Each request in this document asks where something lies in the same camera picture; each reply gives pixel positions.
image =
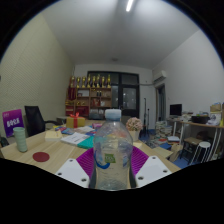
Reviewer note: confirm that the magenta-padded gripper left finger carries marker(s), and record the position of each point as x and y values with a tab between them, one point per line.
85	163

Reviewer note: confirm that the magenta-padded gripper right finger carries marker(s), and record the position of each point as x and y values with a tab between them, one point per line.
140	161

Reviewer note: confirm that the clear plastic water bottle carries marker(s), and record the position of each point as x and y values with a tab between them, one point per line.
112	150

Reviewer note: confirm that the teal book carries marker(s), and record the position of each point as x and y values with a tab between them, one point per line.
87	142

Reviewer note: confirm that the yellow notebook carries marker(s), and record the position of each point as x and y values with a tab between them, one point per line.
53	135
163	152

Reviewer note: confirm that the pink flowers in white pot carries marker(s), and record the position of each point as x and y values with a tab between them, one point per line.
134	125

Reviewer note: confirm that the blue book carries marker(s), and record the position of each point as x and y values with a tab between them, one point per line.
66	130

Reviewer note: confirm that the pink packet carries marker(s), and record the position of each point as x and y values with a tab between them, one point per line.
97	126

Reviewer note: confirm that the stack of books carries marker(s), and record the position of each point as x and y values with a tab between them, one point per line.
163	130

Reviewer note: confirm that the yellow gift box red ribbon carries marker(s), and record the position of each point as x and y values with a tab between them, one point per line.
75	122

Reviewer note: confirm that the flat round red coaster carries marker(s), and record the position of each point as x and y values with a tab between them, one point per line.
41	157

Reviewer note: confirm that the black tripod stand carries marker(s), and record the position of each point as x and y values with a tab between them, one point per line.
146	113

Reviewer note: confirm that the small round side table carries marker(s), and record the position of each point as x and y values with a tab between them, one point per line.
61	118

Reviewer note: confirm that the black computer monitor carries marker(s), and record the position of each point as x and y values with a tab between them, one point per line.
175	109

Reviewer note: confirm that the red shelf unit with trophies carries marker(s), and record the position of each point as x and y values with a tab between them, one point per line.
90	100

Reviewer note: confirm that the white round stool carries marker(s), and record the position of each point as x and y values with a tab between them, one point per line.
203	145

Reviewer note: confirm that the black framed glass door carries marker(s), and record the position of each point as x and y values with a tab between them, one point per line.
128	96

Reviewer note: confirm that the black office chair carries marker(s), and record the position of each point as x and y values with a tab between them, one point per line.
33	120

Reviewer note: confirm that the pale green ribbed cup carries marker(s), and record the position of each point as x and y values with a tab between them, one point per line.
20	140

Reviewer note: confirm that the wooden side desk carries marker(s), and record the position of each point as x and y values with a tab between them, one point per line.
200	125

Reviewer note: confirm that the purple sign board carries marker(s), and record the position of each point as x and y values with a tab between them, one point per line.
13	122

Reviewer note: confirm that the ceiling tube light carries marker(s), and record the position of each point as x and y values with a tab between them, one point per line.
129	5

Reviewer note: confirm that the white wall air conditioner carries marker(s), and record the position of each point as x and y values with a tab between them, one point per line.
159	76

